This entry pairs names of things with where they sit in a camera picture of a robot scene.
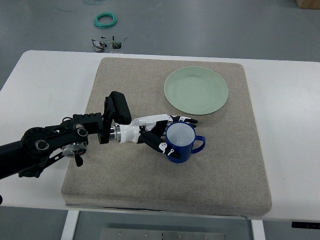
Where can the black table control panel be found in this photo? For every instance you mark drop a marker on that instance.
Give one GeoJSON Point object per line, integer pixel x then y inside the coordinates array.
{"type": "Point", "coordinates": [305, 225]}

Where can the green plate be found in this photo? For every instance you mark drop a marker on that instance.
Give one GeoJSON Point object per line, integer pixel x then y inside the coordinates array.
{"type": "Point", "coordinates": [196, 90]}

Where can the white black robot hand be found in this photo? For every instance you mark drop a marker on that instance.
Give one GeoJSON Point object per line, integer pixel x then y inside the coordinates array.
{"type": "Point", "coordinates": [151, 130]}

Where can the white table frame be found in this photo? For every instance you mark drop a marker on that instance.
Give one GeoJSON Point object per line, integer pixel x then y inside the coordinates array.
{"type": "Point", "coordinates": [71, 221]}

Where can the metal base plate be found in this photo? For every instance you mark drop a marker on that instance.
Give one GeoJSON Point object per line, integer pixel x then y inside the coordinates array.
{"type": "Point", "coordinates": [145, 234]}

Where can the cardboard box corner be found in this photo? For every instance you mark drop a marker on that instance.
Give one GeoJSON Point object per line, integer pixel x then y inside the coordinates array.
{"type": "Point", "coordinates": [308, 4]}

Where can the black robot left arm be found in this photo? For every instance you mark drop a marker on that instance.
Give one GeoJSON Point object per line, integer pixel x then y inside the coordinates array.
{"type": "Point", "coordinates": [29, 156]}

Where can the blue enamel cup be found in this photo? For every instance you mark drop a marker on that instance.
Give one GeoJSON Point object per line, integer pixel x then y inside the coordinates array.
{"type": "Point", "coordinates": [183, 141]}

